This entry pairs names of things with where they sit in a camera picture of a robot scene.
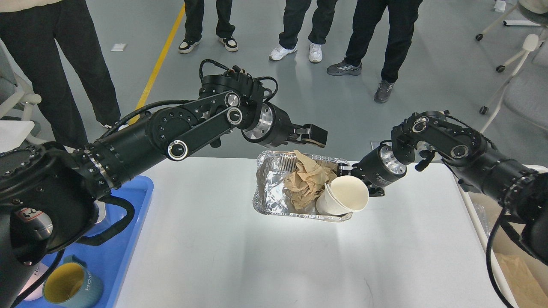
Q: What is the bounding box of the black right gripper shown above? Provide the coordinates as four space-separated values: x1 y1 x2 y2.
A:
337 145 407 197

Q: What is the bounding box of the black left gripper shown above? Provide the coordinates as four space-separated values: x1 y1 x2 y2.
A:
241 103 328 148

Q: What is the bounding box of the white paper cup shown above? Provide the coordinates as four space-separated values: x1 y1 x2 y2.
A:
316 175 369 215

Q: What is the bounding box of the brown paper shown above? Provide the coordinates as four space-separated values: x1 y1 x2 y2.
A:
495 253 548 308
284 150 337 210

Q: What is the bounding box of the aluminium foil tray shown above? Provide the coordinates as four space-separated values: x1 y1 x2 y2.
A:
252 151 352 223

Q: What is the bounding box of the dark green mug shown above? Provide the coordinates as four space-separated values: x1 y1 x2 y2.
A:
42 254 104 308

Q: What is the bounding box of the pink ribbed mug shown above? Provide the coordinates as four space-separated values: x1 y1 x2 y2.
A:
19 262 49 302

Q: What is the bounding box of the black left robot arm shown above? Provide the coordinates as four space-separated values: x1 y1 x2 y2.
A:
0 59 328 308

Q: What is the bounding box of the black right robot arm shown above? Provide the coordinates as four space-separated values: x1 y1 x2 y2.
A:
338 111 548 307

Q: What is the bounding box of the person with grey sneakers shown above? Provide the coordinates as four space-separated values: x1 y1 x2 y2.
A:
326 0 423 104

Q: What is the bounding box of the person with black white sneakers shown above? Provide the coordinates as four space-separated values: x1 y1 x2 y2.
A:
178 0 239 54

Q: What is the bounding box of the white office chair right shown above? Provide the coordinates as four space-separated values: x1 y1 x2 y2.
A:
480 0 548 133

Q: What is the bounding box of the brown paper in bin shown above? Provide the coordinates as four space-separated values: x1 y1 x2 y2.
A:
495 253 548 308

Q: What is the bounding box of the grey white office chair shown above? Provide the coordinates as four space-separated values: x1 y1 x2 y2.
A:
0 47 47 144

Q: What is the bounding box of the white side table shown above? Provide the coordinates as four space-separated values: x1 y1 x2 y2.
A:
0 120 35 153

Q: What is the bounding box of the person in cream shirt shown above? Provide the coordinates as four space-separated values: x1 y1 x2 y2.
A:
0 0 121 148

